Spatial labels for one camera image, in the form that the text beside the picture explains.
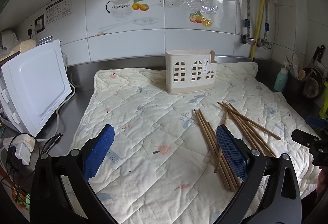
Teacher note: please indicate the white microwave oven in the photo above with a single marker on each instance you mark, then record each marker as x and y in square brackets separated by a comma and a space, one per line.
[33, 85]

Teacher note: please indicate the black kitchen cleaver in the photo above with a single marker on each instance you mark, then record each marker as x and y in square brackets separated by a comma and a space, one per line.
[318, 55]

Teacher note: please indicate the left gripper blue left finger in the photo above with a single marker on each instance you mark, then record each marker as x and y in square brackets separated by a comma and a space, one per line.
[95, 150]

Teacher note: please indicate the wooden spoon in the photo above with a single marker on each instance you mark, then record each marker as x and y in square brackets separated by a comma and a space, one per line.
[301, 75]

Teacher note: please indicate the red-capped water valve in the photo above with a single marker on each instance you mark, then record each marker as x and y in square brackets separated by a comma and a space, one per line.
[247, 39]

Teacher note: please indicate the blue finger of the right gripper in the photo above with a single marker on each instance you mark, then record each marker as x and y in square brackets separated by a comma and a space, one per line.
[315, 122]
[303, 138]

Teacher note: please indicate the chrome angle valve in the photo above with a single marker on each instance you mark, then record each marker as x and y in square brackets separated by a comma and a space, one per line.
[265, 44]

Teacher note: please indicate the dark utensil pot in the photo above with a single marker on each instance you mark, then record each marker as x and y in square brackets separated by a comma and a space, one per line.
[294, 90]

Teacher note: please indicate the cream house-shaped utensil holder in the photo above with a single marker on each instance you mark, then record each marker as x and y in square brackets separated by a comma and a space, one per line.
[190, 71]

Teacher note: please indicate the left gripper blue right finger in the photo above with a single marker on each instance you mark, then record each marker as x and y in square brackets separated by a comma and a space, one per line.
[236, 158]

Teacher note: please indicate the white plastic spatula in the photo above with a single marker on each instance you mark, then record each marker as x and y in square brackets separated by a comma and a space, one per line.
[295, 65]

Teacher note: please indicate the white power adapter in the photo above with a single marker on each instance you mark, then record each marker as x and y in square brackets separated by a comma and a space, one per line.
[24, 145]

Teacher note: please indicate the quilted white patterned mat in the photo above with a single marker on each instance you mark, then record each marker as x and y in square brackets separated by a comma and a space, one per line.
[159, 168]

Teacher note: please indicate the white instruction sticker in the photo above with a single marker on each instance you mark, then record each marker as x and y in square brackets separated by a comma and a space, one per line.
[57, 10]

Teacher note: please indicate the black wall socket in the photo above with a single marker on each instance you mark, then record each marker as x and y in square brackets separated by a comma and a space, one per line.
[39, 24]

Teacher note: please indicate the teal soap pump bottle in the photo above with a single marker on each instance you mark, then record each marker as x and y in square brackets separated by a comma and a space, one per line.
[281, 79]

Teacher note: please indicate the person's right hand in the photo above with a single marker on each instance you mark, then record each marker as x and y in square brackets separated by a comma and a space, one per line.
[322, 180]

